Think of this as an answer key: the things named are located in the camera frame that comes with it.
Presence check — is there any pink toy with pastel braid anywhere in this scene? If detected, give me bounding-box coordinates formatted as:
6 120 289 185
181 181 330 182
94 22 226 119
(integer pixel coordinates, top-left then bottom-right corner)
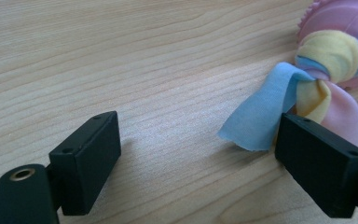
217 0 358 152

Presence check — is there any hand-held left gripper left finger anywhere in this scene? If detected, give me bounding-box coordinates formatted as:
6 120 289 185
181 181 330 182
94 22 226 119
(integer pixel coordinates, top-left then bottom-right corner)
48 110 122 217

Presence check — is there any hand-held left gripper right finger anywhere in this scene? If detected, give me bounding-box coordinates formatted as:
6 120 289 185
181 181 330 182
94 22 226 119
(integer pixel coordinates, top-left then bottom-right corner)
274 112 358 218

